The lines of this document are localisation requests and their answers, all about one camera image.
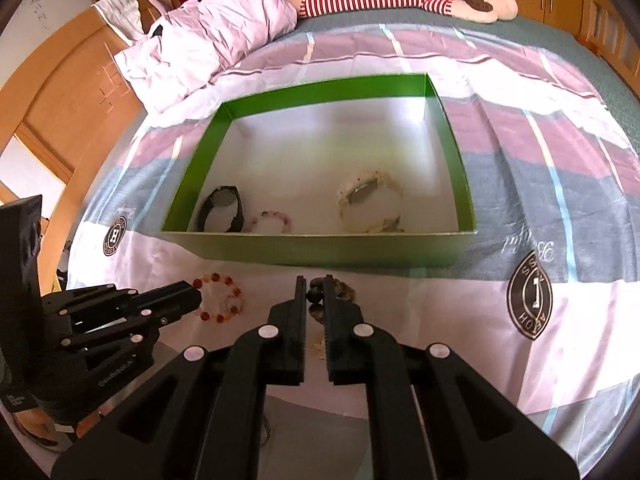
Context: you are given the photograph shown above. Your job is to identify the red orange bead bracelet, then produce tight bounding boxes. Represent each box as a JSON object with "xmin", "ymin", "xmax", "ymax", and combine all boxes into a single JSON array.
[{"xmin": 192, "ymin": 272, "xmax": 246, "ymax": 324}]

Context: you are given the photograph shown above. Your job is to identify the pink bead bracelet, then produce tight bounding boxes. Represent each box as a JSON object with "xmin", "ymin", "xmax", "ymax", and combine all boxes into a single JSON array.
[{"xmin": 243, "ymin": 209, "xmax": 292, "ymax": 234}]

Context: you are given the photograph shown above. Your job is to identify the brown wooden bead bracelet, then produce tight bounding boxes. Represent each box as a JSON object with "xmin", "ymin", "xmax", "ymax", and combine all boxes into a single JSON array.
[{"xmin": 305, "ymin": 276, "xmax": 357, "ymax": 326}]

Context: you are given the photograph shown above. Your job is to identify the black wristwatch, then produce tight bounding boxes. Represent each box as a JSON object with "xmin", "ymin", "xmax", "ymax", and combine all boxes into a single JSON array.
[{"xmin": 196, "ymin": 185, "xmax": 244, "ymax": 233}]

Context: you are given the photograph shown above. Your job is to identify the cream white wristwatch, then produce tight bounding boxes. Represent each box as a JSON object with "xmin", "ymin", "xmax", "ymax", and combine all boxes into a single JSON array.
[{"xmin": 336, "ymin": 170, "xmax": 404, "ymax": 234}]

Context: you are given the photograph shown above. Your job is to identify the pink grey patterned bedsheet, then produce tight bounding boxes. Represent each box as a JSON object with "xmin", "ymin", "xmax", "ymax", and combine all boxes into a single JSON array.
[{"xmin": 68, "ymin": 24, "xmax": 639, "ymax": 474}]

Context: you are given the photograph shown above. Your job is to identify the wooden headboard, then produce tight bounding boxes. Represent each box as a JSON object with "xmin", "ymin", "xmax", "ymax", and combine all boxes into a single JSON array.
[{"xmin": 1, "ymin": 8, "xmax": 143, "ymax": 294}]

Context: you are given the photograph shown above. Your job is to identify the green cardboard box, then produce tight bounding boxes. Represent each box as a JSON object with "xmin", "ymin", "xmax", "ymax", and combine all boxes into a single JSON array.
[{"xmin": 162, "ymin": 74, "xmax": 477, "ymax": 268}]

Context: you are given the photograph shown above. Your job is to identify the pink pillow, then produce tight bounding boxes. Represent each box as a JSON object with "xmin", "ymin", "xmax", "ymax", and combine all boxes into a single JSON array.
[{"xmin": 115, "ymin": 0, "xmax": 297, "ymax": 113}]

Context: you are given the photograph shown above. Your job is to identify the clothes on chair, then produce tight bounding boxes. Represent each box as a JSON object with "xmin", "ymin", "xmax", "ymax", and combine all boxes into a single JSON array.
[{"xmin": 93, "ymin": 0, "xmax": 188, "ymax": 47}]

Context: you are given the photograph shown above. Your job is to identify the wooden footboard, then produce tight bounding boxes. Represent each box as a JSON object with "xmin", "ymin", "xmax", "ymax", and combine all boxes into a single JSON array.
[{"xmin": 578, "ymin": 0, "xmax": 639, "ymax": 96}]

